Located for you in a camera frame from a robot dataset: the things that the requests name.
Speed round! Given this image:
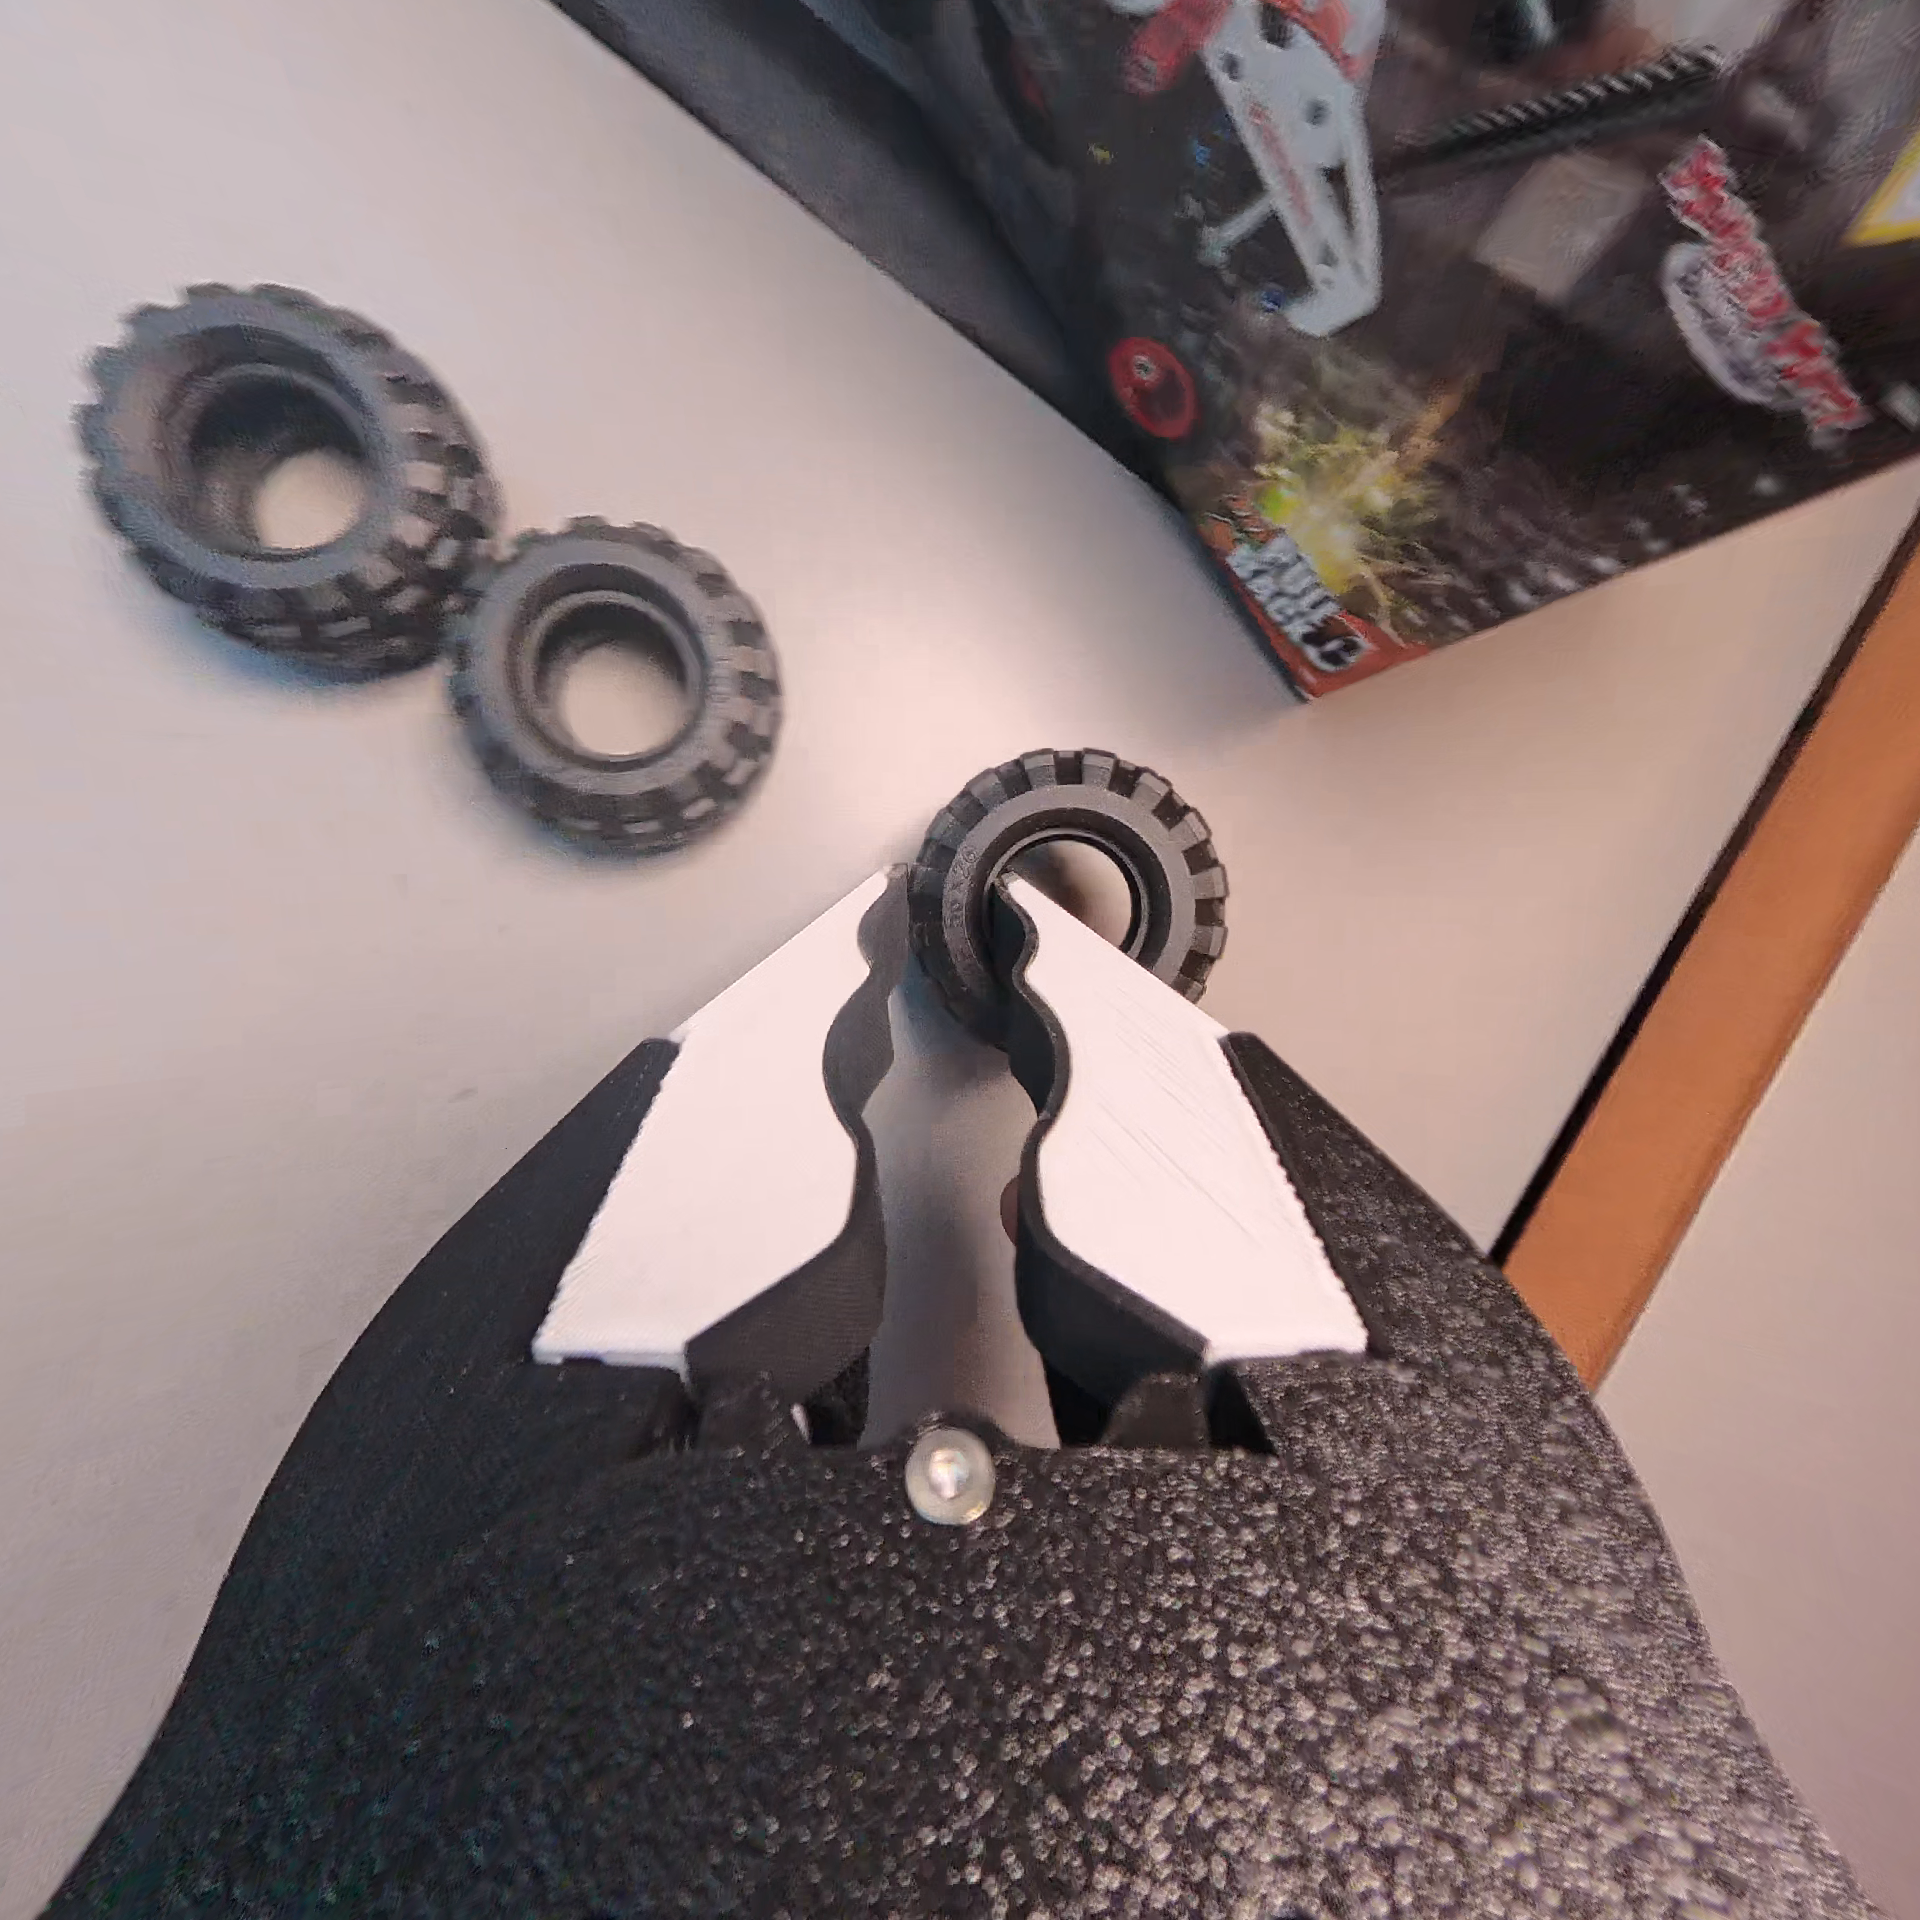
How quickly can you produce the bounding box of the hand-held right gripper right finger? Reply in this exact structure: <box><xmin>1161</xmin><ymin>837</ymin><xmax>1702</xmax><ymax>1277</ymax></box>
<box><xmin>994</xmin><ymin>881</ymin><xmax>1373</xmax><ymax>1366</ymax></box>

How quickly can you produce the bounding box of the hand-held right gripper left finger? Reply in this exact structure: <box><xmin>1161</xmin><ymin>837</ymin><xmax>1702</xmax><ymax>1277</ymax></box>
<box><xmin>533</xmin><ymin>865</ymin><xmax>911</xmax><ymax>1376</ymax></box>

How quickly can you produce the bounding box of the toy truck set box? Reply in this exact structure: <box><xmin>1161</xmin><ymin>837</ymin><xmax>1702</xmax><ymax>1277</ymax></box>
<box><xmin>546</xmin><ymin>0</ymin><xmax>1920</xmax><ymax>703</ymax></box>

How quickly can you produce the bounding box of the wood-edged grey desk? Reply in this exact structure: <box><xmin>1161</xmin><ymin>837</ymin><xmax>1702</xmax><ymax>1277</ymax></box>
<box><xmin>1492</xmin><ymin>509</ymin><xmax>1920</xmax><ymax>1920</ymax></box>

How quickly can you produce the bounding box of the black toy tyre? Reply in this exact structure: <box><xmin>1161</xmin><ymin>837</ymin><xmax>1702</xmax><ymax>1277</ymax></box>
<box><xmin>449</xmin><ymin>517</ymin><xmax>783</xmax><ymax>859</ymax></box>
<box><xmin>76</xmin><ymin>285</ymin><xmax>506</xmax><ymax>680</ymax></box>
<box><xmin>907</xmin><ymin>747</ymin><xmax>1233</xmax><ymax>1047</ymax></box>

